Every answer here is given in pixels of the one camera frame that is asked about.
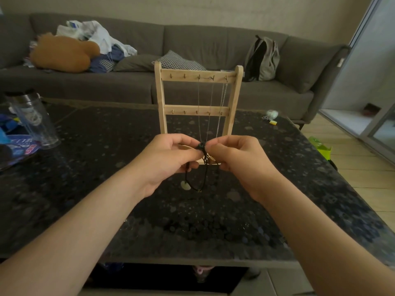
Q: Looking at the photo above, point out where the person's right hand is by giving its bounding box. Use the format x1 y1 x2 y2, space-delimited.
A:
204 135 283 206

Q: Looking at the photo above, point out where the person's left hand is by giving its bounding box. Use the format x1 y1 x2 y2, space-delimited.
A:
129 134 205 199

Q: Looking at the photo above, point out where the black cord necklace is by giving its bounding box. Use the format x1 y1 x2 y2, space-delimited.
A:
180 142 220 192

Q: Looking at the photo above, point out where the silver chain necklace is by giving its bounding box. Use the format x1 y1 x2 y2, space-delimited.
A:
215 77 229 139

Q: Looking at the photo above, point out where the wooden jewelry stand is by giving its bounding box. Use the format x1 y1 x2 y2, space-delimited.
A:
154 61 244 165

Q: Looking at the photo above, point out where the silver pendant necklace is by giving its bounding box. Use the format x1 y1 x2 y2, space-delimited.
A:
197 76 216 144

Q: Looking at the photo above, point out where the person's left forearm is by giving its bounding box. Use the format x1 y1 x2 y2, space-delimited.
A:
0 166 146 296

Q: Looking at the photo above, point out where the person's right forearm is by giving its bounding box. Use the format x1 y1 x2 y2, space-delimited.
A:
259 175 395 296

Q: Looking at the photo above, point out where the green bag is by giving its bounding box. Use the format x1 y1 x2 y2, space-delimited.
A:
308 136 332 161

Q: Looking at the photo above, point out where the checkered pillow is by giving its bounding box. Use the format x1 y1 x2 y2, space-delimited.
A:
151 50 207 71

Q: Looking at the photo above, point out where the grey flat cushion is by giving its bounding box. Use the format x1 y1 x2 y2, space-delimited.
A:
112 54 160 72

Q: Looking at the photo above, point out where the grey backpack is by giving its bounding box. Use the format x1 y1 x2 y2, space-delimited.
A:
243 35 280 82

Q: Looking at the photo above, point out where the pink item under table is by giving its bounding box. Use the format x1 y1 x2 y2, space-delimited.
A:
192 266 215 283

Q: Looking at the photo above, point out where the blue cloth item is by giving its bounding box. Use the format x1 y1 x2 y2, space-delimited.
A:
103 263 125 275

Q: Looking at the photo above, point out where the blue crumpled garment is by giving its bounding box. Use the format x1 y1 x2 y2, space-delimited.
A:
88 44 125 74

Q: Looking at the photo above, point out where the grey fabric sofa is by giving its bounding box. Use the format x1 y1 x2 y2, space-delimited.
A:
0 12 351 124

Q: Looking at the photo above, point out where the clear plastic tumbler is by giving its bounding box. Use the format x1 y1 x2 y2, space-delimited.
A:
6 90 61 150

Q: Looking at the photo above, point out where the dark shoe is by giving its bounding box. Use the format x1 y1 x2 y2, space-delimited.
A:
361 103 382 117

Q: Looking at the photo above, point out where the blue printed packet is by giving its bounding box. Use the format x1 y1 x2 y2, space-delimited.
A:
0 113 42 170

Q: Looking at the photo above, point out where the white crumpled garment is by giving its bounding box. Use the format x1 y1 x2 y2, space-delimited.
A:
56 20 138 58

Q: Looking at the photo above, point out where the brown plush toy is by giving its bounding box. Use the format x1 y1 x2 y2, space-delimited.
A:
30 32 101 74

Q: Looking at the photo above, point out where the sliding glass door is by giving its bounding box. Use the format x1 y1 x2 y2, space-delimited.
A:
319 0 395 165

